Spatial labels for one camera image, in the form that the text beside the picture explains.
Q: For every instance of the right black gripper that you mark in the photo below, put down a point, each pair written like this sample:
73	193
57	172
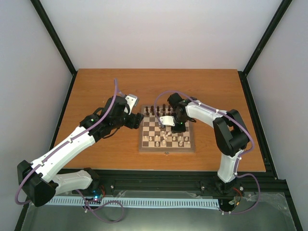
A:
181	129

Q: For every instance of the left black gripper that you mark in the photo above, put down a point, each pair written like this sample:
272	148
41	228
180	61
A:
135	121

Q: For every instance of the wooden chess board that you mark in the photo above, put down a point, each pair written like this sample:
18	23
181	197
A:
151	132

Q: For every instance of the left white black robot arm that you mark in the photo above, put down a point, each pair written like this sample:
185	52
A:
72	149

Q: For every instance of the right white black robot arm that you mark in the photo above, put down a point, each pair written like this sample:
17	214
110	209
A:
231	134

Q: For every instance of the dark chess pieces row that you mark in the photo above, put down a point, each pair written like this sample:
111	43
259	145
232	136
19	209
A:
159	110

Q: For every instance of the light lying chess piece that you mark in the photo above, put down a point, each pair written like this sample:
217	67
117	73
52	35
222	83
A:
165	135

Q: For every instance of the green lit circuit board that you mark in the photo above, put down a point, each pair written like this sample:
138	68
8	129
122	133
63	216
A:
97	198

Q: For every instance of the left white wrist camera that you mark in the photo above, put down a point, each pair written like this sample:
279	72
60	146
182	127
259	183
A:
132	101

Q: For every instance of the right black frame post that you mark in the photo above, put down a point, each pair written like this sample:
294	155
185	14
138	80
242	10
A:
277	17

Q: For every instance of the black frame post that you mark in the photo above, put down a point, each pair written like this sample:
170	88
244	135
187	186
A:
277	17
54	35

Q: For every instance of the light blue slotted cable duct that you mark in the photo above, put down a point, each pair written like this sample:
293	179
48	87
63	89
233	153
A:
137	202

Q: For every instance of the black aluminium frame rail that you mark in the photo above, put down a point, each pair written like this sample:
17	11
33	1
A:
112	182

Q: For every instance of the left black frame post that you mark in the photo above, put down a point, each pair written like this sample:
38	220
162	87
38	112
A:
54	35

